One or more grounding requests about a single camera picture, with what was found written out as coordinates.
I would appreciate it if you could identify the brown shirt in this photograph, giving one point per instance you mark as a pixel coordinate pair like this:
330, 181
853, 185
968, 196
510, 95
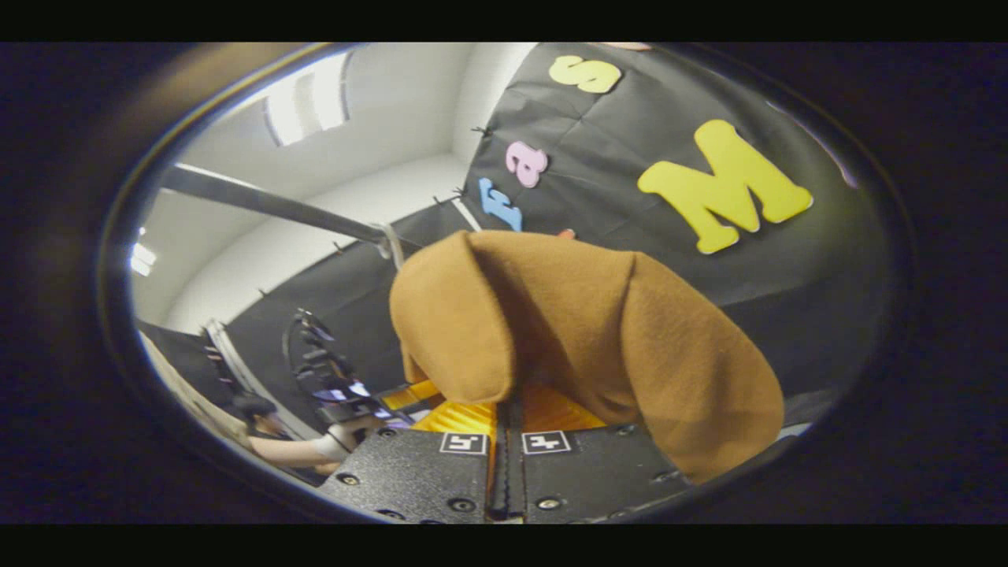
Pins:
591, 331

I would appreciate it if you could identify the large ceiling light panel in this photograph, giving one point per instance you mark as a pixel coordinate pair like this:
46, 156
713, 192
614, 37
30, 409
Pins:
311, 98

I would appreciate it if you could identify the small ceiling light panel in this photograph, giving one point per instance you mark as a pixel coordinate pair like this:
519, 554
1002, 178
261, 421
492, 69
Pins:
143, 260

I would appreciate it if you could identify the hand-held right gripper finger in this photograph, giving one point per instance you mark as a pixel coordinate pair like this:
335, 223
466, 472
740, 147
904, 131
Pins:
516, 484
498, 484

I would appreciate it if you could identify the silver metal frame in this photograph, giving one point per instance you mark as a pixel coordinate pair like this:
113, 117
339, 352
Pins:
236, 362

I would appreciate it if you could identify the black clothes rail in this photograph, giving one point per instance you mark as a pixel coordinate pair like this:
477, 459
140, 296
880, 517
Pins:
276, 206

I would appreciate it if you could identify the white plastic hanger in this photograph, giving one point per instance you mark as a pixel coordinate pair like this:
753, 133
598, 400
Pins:
391, 246

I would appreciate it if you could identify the black backdrop cloth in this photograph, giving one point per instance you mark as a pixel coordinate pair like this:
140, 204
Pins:
787, 299

